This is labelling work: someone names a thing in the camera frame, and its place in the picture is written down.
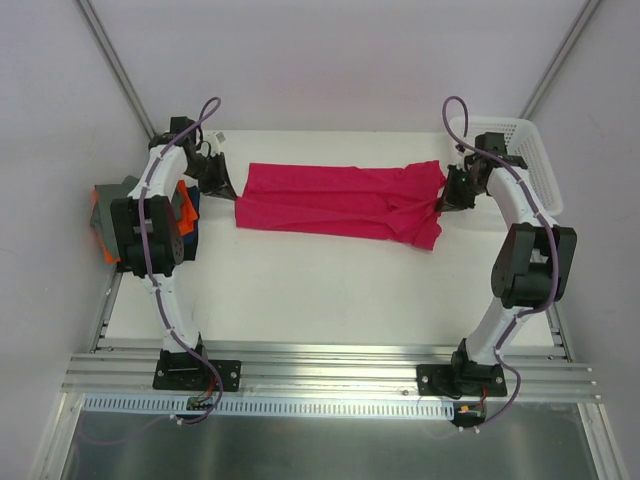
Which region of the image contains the pink t shirt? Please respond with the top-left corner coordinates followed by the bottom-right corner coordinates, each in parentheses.
top-left (235, 161), bottom-right (445, 251)

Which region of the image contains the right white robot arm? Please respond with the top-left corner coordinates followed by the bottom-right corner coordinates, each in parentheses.
top-left (437, 132), bottom-right (577, 395)

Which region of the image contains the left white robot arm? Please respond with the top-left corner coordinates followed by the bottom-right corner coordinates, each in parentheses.
top-left (110, 116), bottom-right (237, 388)

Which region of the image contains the orange t shirt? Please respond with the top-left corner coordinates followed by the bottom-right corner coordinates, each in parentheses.
top-left (90, 176), bottom-right (196, 264)

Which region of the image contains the blue t shirt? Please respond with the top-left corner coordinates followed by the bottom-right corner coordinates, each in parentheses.
top-left (183, 186), bottom-right (200, 261)

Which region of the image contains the white plastic basket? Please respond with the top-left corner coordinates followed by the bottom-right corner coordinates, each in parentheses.
top-left (449, 116), bottom-right (564, 217)

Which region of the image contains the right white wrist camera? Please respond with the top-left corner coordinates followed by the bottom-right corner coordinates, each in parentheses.
top-left (454, 144), bottom-right (473, 168)

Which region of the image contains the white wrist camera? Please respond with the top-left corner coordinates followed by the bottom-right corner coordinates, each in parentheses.
top-left (454, 144), bottom-right (473, 168)
top-left (204, 131), bottom-right (225, 156)

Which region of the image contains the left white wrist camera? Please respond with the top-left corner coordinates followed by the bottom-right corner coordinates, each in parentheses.
top-left (204, 131), bottom-right (225, 156)

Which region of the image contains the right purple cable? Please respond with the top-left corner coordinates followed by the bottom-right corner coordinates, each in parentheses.
top-left (442, 96), bottom-right (561, 426)

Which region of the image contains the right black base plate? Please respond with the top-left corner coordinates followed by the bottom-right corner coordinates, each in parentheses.
top-left (416, 363), bottom-right (507, 400)

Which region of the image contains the aluminium rail frame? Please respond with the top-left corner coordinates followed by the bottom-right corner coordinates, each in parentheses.
top-left (60, 129), bottom-right (601, 402)

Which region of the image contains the white slotted cable duct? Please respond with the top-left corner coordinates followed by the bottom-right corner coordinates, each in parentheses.
top-left (83, 394), bottom-right (454, 421)

